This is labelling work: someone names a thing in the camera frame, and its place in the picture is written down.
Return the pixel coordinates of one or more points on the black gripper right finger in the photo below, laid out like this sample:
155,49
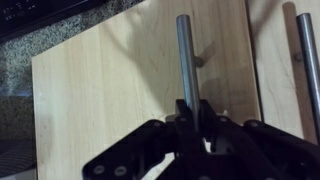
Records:
260,146

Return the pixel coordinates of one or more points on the narrow wooden wall cabinet door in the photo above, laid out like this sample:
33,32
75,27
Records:
276,66

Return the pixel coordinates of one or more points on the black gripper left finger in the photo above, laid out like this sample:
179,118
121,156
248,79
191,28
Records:
150,143

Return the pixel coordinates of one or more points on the range hood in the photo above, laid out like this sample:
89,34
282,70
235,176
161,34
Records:
13,156

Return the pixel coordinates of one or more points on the wide wooden wall cabinet door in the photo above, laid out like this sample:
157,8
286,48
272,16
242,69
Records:
100,83

